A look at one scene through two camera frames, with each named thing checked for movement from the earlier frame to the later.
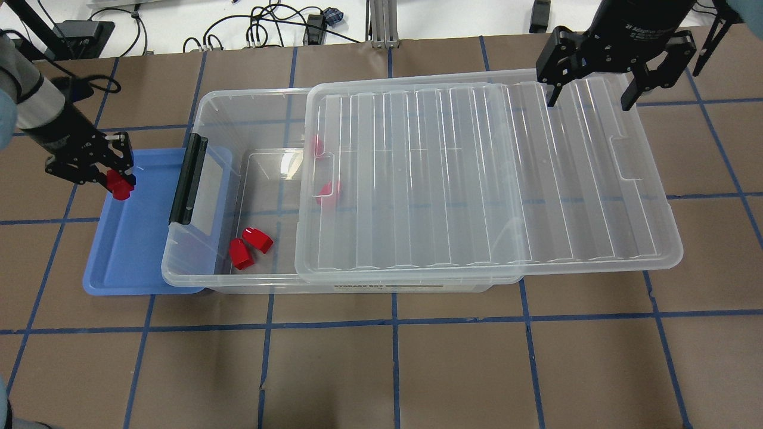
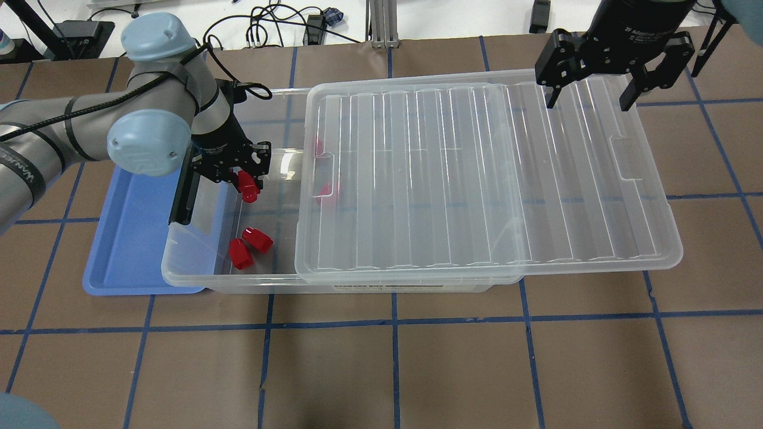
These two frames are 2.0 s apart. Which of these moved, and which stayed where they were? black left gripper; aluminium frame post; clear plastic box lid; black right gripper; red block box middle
Moved: black left gripper
Stayed: aluminium frame post; black right gripper; red block box middle; clear plastic box lid
